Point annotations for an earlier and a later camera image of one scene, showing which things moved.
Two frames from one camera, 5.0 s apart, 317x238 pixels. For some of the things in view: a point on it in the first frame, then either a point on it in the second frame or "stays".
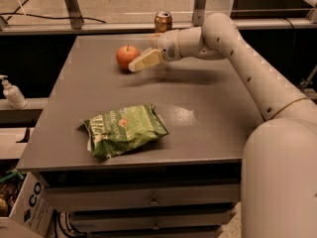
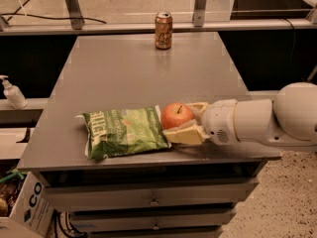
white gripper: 168,46 -> 218,120
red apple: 125,55 -> 175,114
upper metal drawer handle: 154,201 stays
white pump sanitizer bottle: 13,94 stays
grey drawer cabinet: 186,184 stays
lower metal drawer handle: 156,226 stays
